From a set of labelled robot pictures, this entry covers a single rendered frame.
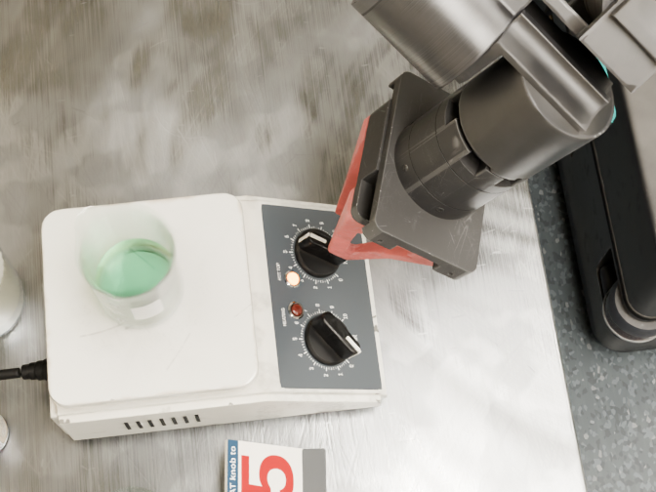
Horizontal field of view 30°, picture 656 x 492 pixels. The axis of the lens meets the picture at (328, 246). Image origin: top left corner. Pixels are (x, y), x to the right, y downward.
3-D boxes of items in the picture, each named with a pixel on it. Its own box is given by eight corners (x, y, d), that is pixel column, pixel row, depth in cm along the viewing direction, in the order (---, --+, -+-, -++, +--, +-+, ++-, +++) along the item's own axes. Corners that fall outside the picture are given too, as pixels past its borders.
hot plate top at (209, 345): (241, 195, 74) (240, 189, 73) (261, 388, 70) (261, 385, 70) (42, 215, 74) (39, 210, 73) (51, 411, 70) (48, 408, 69)
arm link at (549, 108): (604, 153, 55) (644, 80, 59) (498, 46, 54) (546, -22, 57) (508, 209, 61) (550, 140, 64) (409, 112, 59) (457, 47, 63)
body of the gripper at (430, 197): (353, 239, 63) (437, 184, 57) (384, 82, 68) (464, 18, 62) (455, 286, 66) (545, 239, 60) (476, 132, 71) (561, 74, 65)
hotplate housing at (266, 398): (359, 219, 82) (365, 173, 75) (386, 410, 78) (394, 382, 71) (26, 253, 81) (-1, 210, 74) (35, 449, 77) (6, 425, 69)
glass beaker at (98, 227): (207, 287, 72) (197, 241, 64) (143, 354, 70) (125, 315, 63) (133, 224, 73) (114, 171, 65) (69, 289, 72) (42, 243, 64)
